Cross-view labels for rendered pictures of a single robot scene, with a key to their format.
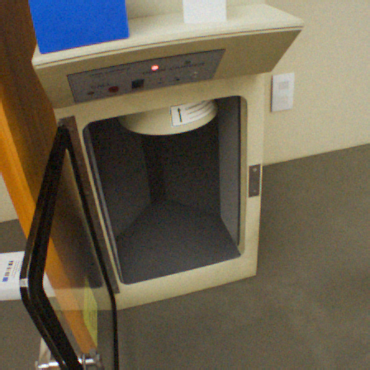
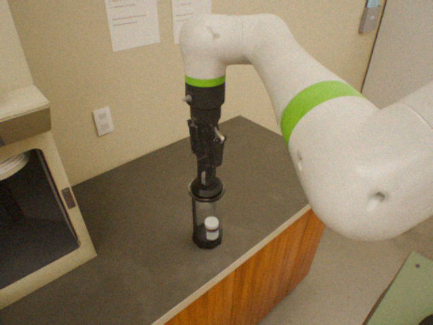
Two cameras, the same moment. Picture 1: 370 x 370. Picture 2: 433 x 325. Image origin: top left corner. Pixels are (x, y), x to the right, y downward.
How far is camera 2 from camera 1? 23 cm
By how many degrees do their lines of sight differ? 23
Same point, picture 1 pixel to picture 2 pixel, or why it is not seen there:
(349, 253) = (162, 223)
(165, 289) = (29, 285)
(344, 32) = (141, 71)
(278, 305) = (114, 273)
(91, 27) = not seen: outside the picture
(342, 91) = (149, 111)
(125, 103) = not seen: outside the picture
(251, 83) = (42, 139)
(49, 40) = not seen: outside the picture
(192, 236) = (44, 241)
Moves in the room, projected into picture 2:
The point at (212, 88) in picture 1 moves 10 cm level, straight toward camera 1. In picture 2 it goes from (12, 148) to (5, 175)
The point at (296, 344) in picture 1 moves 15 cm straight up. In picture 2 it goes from (128, 298) to (116, 268)
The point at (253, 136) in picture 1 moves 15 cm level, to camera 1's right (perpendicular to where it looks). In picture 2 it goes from (57, 171) to (116, 154)
